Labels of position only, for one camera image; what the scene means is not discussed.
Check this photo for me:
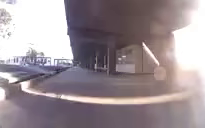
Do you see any thin pale pole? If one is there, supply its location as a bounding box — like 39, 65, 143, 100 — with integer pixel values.
105, 46, 111, 76

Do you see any dark covered building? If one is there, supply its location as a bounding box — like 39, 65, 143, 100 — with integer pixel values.
63, 0, 198, 75

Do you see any small distant tree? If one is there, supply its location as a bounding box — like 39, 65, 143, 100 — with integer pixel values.
25, 46, 46, 58

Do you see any pale curved kerb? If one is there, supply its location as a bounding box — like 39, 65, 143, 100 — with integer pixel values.
19, 79, 194, 106

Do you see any slanted pale pole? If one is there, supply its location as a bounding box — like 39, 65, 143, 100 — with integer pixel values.
141, 41, 161, 68

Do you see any reddish-brown paved path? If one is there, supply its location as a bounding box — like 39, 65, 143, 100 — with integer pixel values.
0, 65, 205, 128

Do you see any leafy tree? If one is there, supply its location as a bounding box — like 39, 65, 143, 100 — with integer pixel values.
0, 6, 15, 41

